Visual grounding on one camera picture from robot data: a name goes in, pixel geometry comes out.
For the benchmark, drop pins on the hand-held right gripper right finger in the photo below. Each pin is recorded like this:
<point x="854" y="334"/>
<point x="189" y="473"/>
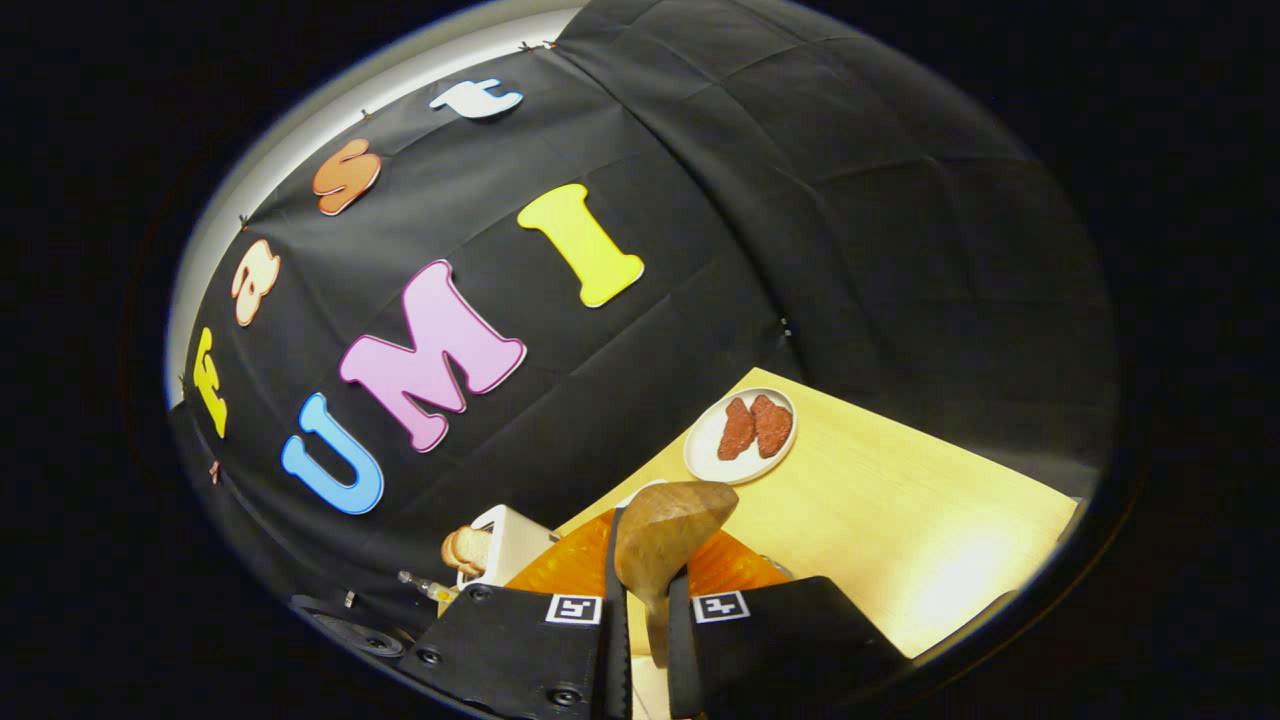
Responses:
<point x="680" y="660"/>

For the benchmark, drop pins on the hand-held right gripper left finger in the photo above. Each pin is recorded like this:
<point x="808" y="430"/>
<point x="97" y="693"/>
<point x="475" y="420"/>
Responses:
<point x="615" y="660"/>

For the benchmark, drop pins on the wooden spoon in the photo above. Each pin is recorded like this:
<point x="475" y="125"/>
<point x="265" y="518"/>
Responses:
<point x="665" y="535"/>

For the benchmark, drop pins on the black rice cooker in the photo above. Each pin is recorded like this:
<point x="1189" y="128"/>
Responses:
<point x="360" y="635"/>

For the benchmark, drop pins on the white toaster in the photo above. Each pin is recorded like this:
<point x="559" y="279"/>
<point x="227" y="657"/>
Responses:
<point x="515" y="545"/>

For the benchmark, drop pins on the bread slice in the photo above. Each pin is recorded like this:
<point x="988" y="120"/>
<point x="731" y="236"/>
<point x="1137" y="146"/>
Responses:
<point x="449" y="552"/>
<point x="475" y="550"/>

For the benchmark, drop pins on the small glass bottle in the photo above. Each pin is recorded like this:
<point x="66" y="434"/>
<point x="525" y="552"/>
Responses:
<point x="435" y="590"/>

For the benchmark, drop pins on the white round plate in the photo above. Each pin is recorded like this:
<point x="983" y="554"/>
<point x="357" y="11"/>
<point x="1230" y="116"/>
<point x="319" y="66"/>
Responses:
<point x="705" y="445"/>

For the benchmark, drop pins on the red meat piece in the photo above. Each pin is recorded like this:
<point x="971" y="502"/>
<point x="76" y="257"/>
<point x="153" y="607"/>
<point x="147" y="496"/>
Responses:
<point x="772" y="425"/>
<point x="737" y="430"/>

